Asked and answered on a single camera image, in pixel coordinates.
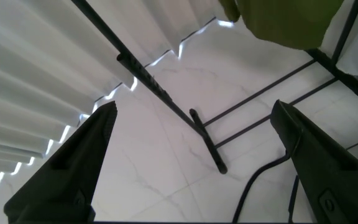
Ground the green long-sleeved shirt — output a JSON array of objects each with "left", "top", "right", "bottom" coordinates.
[{"left": 218, "top": 0, "right": 344, "bottom": 50}]

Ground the black clothes rack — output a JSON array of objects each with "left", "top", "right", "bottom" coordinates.
[{"left": 70, "top": 0, "right": 358, "bottom": 175}]

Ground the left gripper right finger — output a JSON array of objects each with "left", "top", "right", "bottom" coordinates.
[{"left": 269, "top": 99, "right": 358, "bottom": 223}]

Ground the white curtain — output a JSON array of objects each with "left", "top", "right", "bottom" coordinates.
[{"left": 0, "top": 0, "right": 229, "bottom": 187}]

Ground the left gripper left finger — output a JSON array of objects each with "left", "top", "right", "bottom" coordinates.
[{"left": 3, "top": 100, "right": 119, "bottom": 223}]

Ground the black cable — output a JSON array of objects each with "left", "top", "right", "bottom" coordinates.
[
  {"left": 287, "top": 174, "right": 300, "bottom": 223},
  {"left": 231, "top": 151, "right": 292, "bottom": 223}
]

